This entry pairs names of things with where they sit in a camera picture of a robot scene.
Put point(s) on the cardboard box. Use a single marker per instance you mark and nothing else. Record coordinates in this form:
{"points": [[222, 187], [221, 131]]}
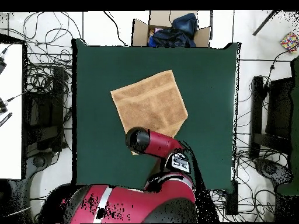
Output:
{"points": [[140, 32]]}

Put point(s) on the green covered furniture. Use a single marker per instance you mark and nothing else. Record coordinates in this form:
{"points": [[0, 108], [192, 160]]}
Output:
{"points": [[294, 140]]}

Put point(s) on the dark green table cloth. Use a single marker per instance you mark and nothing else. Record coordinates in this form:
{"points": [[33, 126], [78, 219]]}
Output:
{"points": [[205, 81]]}

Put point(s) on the black equipment stand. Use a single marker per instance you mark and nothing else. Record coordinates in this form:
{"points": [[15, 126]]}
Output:
{"points": [[44, 112], [278, 109]]}

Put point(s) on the colourful dotted item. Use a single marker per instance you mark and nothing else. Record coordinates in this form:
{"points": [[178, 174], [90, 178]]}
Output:
{"points": [[289, 42]]}

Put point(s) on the white side table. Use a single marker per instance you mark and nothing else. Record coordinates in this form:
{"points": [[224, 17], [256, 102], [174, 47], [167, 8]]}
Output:
{"points": [[10, 116]]}

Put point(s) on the grey metal bar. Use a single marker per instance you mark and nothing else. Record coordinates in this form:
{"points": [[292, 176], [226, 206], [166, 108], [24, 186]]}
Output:
{"points": [[265, 22]]}

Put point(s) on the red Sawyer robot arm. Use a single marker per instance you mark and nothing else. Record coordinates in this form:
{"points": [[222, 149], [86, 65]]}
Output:
{"points": [[161, 143]]}

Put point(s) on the orange terry towel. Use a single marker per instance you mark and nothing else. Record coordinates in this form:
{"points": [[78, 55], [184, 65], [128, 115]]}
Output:
{"points": [[149, 102]]}

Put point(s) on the dark blue clothing pile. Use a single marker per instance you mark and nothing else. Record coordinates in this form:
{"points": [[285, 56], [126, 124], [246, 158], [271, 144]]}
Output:
{"points": [[177, 35]]}

